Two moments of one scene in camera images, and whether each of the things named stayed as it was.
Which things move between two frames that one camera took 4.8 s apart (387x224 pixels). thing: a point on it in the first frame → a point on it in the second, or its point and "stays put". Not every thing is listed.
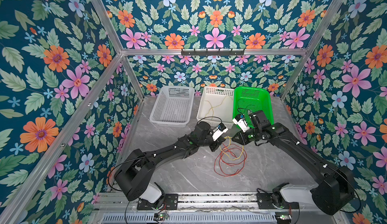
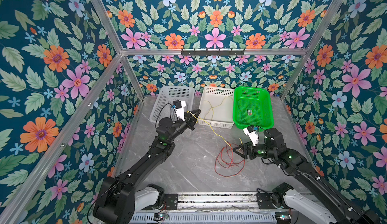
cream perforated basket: [216, 106] stays put
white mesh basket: [173, 107] stays put
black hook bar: [212, 53] stays put
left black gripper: [216, 143] → [190, 122]
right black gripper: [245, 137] → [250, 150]
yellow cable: [227, 147] → [214, 131]
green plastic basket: [247, 100] stays put
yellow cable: [216, 106] stays put
